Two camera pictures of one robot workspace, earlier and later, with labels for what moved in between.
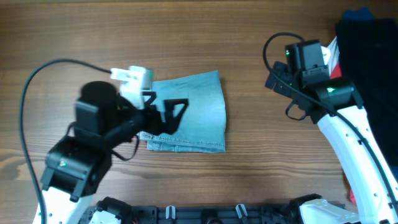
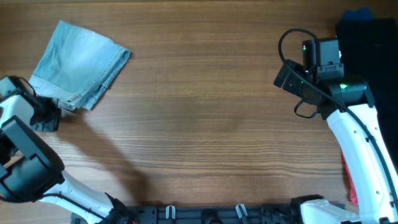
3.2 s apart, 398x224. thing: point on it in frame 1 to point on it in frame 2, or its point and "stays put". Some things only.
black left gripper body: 152,115 to 47,115
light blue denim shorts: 202,127 to 78,66
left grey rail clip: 173,212 stays put
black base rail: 216,214 stays put
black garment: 368,50 stays put
